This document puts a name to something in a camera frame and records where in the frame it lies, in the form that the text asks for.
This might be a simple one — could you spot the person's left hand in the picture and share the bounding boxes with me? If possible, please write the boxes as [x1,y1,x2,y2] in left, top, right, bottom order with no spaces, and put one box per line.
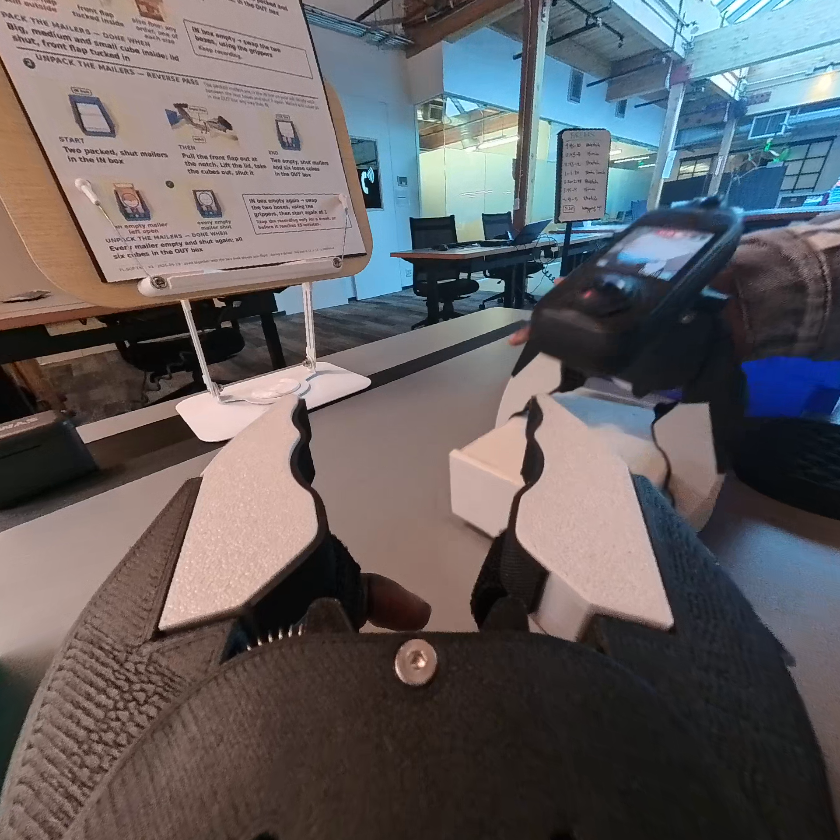
[363,572,432,632]

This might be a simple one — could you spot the instruction sheet on stand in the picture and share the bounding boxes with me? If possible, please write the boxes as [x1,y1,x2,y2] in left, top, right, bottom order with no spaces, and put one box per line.
[0,0,375,311]

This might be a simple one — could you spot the black quilted pad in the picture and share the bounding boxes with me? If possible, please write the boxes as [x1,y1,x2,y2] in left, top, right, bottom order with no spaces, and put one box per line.
[725,412,840,505]

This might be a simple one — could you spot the person's right hand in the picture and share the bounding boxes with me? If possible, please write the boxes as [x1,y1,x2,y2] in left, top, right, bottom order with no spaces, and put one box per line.
[511,259,747,359]

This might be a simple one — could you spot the dark grey charger box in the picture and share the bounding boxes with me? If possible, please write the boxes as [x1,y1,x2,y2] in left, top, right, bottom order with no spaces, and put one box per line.
[0,410,101,511]

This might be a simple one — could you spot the black phone booth sign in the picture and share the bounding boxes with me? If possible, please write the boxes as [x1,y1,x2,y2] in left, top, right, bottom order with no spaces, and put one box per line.
[348,136,385,211]

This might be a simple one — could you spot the printed instruction sheet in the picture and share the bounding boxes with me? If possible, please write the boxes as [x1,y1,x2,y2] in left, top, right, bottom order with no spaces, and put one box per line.
[0,0,368,284]

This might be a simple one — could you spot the blue plastic bin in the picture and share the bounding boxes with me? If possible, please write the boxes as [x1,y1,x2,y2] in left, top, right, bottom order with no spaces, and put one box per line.
[740,357,840,420]

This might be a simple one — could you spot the black office chair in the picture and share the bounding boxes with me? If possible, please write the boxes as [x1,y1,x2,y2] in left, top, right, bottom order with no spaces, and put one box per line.
[481,211,534,311]
[409,215,481,330]
[118,308,247,388]

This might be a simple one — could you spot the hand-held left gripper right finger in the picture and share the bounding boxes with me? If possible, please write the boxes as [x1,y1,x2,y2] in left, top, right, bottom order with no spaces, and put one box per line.
[509,394,677,643]

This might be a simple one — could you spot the wooden edged office desk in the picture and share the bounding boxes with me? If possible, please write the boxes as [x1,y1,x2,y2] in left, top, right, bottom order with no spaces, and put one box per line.
[390,230,595,329]

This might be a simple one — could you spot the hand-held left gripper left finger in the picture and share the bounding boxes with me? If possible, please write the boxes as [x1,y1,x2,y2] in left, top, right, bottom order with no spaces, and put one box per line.
[157,394,328,634]

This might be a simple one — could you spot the whiteboard on pole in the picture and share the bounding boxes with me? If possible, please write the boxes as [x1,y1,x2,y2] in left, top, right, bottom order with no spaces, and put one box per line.
[554,128,613,280]

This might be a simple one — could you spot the white cardboard mailer box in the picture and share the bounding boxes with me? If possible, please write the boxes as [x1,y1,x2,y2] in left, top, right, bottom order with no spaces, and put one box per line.
[449,387,677,540]

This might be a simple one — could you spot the white board stand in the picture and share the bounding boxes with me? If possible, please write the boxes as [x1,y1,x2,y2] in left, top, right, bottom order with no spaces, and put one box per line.
[136,255,373,442]

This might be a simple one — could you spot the wooden support post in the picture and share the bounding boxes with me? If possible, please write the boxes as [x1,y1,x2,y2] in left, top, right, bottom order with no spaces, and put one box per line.
[513,0,550,227]

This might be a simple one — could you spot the black laptop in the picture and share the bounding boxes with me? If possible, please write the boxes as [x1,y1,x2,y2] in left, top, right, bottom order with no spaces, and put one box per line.
[508,218,555,249]

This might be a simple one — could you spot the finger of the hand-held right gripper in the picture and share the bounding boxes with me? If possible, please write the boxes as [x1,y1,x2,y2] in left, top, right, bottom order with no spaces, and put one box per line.
[651,397,727,534]
[495,344,567,427]

